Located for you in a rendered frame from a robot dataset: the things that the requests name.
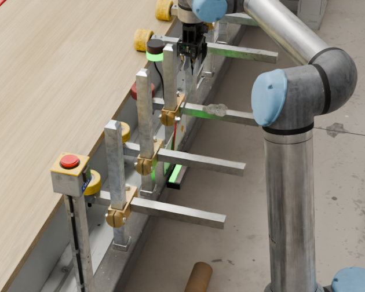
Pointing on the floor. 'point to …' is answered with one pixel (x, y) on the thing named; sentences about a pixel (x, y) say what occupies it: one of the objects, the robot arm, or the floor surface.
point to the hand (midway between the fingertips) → (193, 70)
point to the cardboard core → (199, 277)
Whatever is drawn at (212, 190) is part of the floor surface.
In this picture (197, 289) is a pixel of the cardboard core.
